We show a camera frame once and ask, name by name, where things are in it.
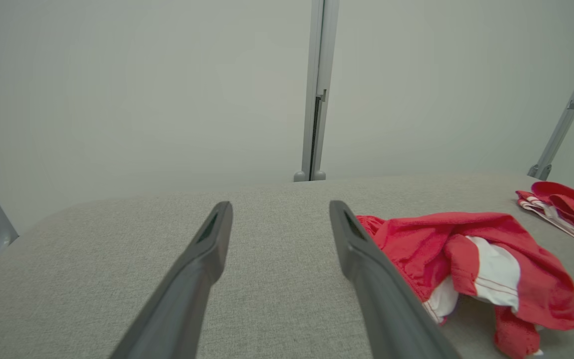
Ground red white basketball shorts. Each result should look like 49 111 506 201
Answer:
356 211 574 359

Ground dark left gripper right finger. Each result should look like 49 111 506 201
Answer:
329 200 463 359

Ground grey slanted metal strut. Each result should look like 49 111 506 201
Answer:
527 24 574 181

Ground red white basketball jersey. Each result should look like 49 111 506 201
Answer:
515 181 574 260

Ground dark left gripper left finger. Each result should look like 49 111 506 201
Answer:
108 201 234 359

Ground grey upright metal post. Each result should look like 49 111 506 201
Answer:
293 0 340 182

